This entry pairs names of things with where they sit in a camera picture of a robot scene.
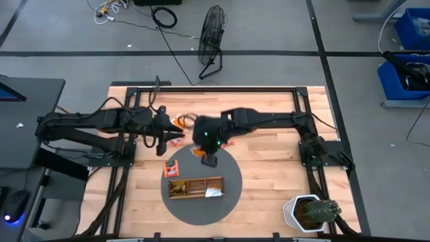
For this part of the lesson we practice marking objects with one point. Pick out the black computer mouse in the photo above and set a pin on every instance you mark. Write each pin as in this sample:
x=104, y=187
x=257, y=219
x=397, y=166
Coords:
x=16, y=205

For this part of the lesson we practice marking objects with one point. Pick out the white hexagonal planter pot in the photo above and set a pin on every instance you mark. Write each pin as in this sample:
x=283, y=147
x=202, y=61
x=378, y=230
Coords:
x=289, y=211

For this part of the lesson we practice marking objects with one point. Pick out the round grey woven placemat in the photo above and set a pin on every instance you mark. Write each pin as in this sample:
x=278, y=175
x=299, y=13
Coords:
x=201, y=210

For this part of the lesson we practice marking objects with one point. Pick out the blue bin with plastic bag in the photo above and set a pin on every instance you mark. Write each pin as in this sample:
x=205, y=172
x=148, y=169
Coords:
x=406, y=33

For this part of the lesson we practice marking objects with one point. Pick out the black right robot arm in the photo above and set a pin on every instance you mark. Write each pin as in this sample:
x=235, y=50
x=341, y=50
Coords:
x=268, y=119

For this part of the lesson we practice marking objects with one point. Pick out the black aluminium table frame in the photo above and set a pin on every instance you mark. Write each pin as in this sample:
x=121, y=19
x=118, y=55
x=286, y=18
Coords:
x=235, y=89

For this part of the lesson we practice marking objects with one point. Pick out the wooden compartment box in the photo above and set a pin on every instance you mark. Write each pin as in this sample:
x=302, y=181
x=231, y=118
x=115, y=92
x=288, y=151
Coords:
x=198, y=187

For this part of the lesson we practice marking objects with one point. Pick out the black floor box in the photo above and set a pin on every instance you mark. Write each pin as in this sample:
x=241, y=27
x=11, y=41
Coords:
x=158, y=2

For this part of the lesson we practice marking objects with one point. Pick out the white paper scrap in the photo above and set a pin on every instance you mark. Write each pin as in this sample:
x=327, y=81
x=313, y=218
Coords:
x=19, y=125

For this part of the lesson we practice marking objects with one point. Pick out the yellow tea packet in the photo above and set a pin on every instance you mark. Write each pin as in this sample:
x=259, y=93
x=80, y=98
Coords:
x=176, y=186
x=181, y=192

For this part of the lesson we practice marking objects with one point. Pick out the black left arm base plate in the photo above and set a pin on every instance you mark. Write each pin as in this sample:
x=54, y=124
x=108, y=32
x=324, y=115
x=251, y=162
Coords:
x=100, y=163

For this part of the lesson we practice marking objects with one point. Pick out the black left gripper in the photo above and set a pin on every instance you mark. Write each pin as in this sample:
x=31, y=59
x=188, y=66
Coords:
x=148, y=121

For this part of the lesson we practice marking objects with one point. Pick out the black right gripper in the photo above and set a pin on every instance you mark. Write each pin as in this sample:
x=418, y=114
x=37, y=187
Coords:
x=210, y=134

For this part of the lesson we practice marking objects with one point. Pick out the clear plastic bag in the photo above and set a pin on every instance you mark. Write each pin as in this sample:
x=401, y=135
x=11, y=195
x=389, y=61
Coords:
x=421, y=27

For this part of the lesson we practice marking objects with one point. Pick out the monitor with blue screen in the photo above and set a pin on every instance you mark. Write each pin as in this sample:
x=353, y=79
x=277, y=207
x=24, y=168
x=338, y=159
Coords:
x=6, y=95

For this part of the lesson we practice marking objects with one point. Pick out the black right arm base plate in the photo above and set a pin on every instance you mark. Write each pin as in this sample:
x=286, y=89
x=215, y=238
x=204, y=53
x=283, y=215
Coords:
x=336, y=148

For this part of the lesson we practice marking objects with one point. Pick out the black desk crossbar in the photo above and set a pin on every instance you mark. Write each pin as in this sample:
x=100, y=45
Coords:
x=60, y=164

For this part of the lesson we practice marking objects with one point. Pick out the red tea packet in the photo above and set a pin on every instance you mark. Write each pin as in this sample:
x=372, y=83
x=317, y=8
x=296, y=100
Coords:
x=229, y=144
x=177, y=143
x=171, y=168

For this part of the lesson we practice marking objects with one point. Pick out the black rod across bin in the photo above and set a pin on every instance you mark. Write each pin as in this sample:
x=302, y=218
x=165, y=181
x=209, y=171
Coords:
x=396, y=62

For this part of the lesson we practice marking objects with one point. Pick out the black desk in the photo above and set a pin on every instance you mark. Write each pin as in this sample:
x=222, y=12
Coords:
x=30, y=134

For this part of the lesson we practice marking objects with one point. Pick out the black floor fan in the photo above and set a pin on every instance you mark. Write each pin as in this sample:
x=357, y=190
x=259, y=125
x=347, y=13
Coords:
x=211, y=33

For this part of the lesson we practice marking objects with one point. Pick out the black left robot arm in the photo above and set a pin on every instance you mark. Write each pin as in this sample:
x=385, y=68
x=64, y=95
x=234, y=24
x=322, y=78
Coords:
x=84, y=121

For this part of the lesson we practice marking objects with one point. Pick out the white orange tea packet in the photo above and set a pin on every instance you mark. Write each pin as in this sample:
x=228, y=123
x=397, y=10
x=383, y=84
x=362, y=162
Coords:
x=213, y=192

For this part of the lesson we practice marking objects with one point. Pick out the grey desk foot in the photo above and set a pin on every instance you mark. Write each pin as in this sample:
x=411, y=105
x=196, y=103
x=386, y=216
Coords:
x=369, y=18

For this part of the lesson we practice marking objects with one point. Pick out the green cactus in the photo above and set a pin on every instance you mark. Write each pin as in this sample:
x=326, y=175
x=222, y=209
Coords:
x=322, y=211

